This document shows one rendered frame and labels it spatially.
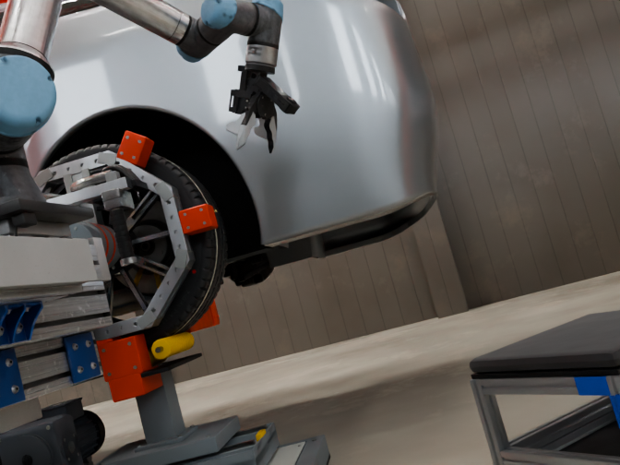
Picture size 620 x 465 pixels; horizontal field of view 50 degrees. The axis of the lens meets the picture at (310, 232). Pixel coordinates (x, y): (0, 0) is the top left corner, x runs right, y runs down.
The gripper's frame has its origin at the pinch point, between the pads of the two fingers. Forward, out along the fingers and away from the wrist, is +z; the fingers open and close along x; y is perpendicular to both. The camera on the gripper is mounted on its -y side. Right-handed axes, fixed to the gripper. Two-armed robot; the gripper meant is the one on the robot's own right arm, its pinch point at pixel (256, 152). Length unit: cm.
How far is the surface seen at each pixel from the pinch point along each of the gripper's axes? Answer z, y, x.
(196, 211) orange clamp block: 19.8, 31.7, -21.6
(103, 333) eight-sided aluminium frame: 59, 50, -8
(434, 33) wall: -138, 142, -537
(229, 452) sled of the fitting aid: 88, 12, -24
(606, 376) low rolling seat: 27, -83, 20
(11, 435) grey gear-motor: 85, 58, 14
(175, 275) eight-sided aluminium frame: 39, 33, -18
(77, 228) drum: 27, 53, 3
